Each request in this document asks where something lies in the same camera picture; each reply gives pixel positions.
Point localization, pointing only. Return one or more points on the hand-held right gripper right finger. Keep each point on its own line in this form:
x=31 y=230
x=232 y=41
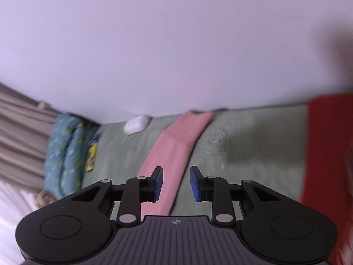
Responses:
x=195 y=184

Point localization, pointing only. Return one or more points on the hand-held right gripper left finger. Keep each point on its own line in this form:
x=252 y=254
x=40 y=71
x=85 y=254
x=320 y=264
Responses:
x=158 y=183

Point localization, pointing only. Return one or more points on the pink garment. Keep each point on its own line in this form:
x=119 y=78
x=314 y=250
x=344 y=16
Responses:
x=171 y=149

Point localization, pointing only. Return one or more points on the small white object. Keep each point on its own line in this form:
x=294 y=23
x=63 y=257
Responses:
x=136 y=124

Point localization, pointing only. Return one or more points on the yellow packet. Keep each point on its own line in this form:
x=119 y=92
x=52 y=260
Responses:
x=91 y=156

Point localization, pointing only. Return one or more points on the green fleece blanket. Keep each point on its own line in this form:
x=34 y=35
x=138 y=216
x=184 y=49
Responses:
x=248 y=132

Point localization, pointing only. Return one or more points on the teal printed quilt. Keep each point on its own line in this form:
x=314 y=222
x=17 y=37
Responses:
x=62 y=149

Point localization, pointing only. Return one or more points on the red cloth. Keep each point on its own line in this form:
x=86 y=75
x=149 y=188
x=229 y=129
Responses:
x=325 y=149

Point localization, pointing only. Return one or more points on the beige curtain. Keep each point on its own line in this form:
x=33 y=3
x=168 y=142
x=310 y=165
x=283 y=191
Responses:
x=19 y=132

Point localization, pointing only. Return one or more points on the white curtain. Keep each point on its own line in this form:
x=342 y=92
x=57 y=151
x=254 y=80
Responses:
x=11 y=212

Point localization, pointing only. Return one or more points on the white wall charger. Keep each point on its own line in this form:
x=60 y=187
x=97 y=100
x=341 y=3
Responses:
x=42 y=105

